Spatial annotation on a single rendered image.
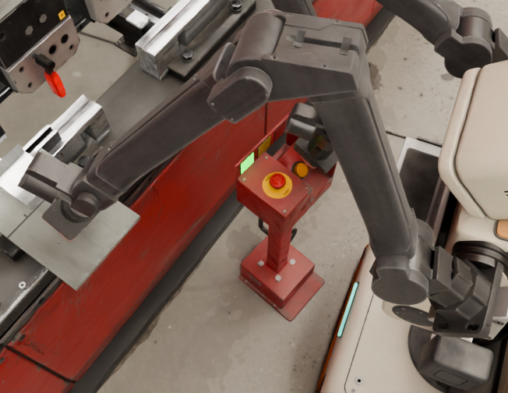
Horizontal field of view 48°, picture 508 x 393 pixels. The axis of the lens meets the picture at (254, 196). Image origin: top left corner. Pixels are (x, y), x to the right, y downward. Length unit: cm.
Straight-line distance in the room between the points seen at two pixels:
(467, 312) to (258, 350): 126
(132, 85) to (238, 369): 105
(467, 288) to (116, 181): 51
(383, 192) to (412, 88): 193
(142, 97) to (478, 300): 91
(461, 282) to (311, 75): 42
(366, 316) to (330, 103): 129
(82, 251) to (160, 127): 48
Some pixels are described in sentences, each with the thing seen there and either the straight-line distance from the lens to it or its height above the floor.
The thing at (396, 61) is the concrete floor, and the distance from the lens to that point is 269.
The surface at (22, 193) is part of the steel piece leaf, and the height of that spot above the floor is 100.
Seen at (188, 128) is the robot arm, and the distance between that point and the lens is 68.
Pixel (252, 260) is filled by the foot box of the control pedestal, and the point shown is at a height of 12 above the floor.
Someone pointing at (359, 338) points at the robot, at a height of 28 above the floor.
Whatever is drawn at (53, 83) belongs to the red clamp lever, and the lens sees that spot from 108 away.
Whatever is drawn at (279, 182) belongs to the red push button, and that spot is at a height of 81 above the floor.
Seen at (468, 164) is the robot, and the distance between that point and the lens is 83.
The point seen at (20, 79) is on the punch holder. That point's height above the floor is 122.
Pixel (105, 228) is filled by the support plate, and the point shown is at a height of 100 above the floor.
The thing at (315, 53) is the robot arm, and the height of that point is 158.
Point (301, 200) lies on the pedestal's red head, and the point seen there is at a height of 77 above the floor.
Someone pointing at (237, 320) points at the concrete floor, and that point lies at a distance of 207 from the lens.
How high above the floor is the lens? 201
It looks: 63 degrees down
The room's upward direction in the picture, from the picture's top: straight up
